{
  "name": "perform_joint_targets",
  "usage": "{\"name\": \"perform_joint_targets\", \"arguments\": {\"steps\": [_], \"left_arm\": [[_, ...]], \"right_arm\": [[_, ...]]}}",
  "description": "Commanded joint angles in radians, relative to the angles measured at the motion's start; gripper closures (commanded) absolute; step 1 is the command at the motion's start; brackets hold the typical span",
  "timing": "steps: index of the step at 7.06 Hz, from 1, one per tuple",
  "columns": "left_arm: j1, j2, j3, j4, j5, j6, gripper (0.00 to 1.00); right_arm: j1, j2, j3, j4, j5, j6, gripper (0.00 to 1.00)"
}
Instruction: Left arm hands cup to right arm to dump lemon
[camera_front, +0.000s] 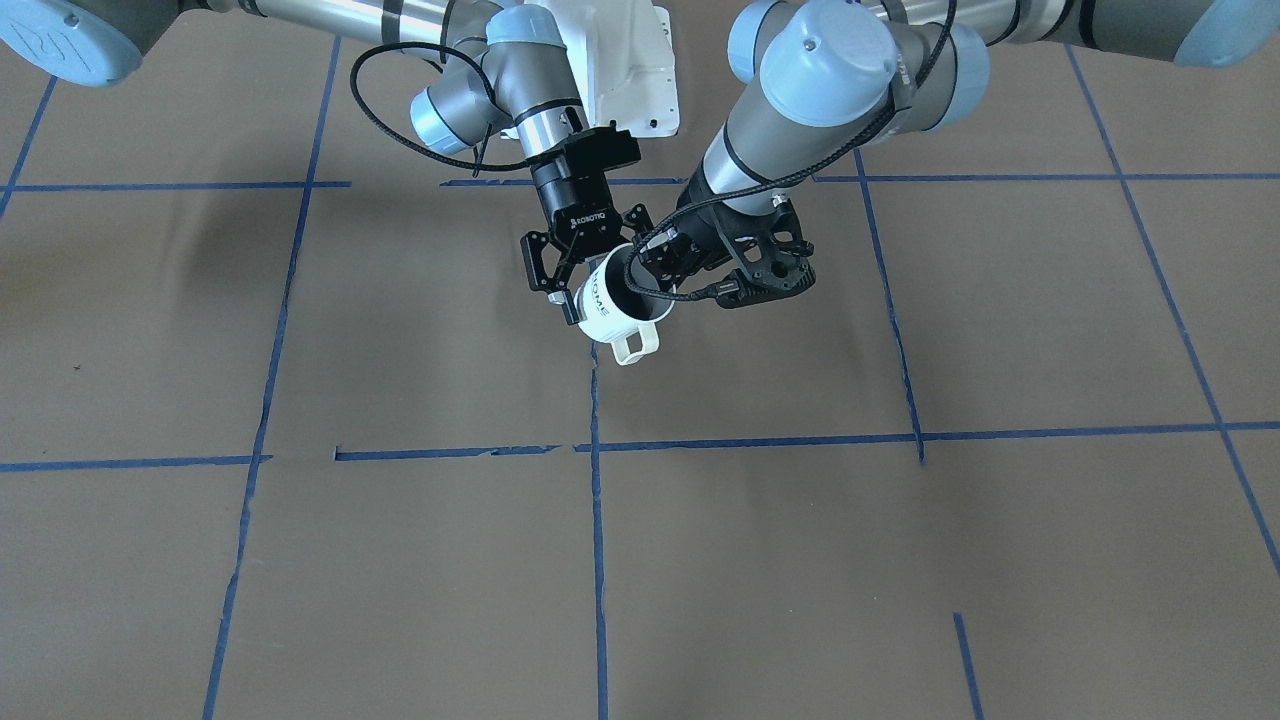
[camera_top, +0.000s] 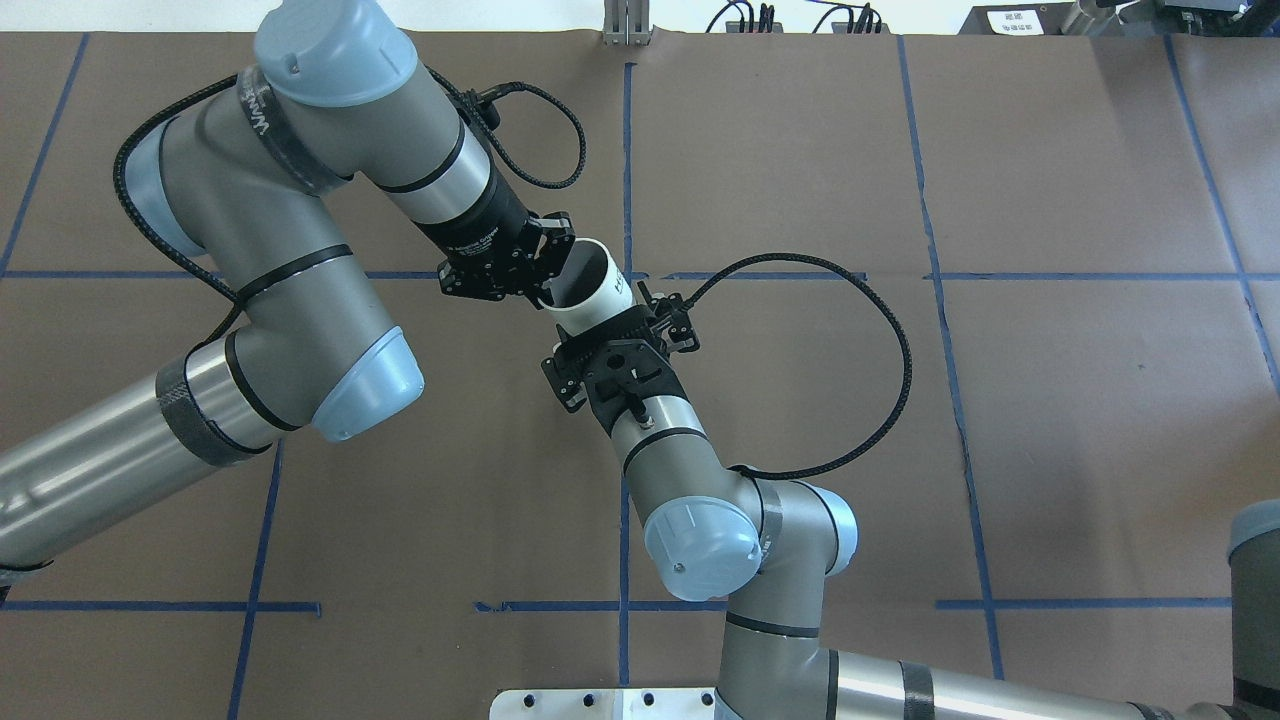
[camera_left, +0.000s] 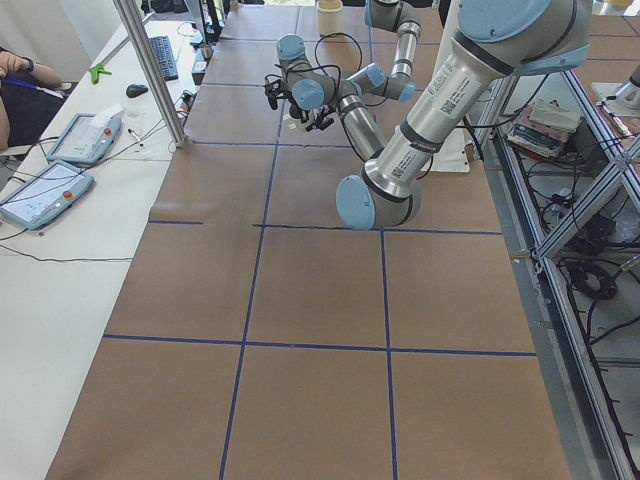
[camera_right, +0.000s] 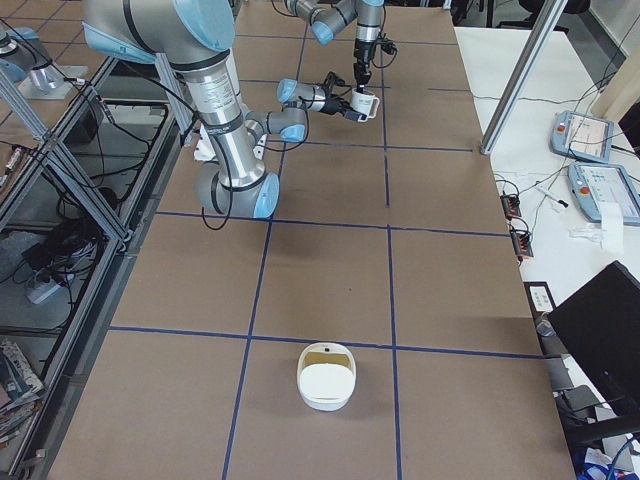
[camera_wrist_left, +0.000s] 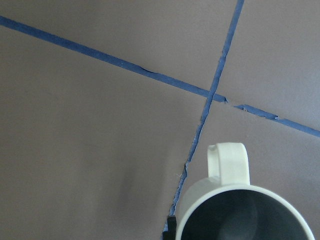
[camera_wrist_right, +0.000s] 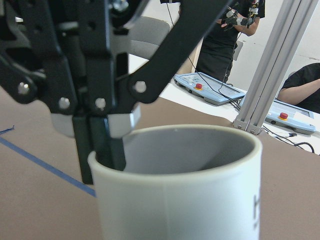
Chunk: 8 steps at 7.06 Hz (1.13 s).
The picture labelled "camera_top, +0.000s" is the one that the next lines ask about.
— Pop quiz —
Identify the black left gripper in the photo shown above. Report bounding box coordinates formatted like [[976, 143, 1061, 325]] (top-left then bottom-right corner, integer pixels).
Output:
[[420, 174, 576, 306]]

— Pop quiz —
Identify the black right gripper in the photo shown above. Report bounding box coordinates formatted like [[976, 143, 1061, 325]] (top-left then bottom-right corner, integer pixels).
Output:
[[540, 282, 701, 430]]

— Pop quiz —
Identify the white mug with lettering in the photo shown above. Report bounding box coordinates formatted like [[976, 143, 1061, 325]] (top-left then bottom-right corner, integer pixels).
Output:
[[545, 238, 636, 336]]

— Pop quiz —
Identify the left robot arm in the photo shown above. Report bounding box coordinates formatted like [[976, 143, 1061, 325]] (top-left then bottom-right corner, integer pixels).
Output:
[[1, 1, 575, 591]]

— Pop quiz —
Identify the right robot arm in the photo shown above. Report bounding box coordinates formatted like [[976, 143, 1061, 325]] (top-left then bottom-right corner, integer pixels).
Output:
[[547, 272, 1277, 719]]

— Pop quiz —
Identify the white label card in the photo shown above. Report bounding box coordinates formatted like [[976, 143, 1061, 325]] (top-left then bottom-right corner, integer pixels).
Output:
[[986, 6, 1044, 37]]

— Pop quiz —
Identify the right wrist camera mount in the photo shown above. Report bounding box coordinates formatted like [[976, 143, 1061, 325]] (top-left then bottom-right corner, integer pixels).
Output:
[[582, 340, 689, 433]]

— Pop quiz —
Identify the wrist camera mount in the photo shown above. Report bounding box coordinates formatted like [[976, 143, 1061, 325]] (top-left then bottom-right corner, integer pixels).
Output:
[[454, 85, 513, 133], [582, 340, 689, 433]]

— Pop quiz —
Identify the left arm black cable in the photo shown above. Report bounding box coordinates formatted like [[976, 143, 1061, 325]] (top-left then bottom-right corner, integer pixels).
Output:
[[425, 65, 588, 191]]

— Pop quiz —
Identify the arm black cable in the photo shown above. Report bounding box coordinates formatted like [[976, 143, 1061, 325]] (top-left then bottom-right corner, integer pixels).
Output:
[[685, 252, 913, 480], [425, 65, 588, 191]]

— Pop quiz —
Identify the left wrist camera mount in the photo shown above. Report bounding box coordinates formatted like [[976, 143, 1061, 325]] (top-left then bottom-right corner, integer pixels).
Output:
[[454, 85, 513, 133]]

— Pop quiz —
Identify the aluminium frame post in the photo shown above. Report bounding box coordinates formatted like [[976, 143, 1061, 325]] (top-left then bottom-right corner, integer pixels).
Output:
[[602, 0, 653, 47]]

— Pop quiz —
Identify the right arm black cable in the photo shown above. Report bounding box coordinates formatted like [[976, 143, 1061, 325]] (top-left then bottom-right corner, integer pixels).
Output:
[[685, 252, 913, 480]]

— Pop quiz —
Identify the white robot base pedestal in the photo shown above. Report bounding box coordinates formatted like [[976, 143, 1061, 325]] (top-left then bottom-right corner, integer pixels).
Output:
[[488, 687, 719, 719]]

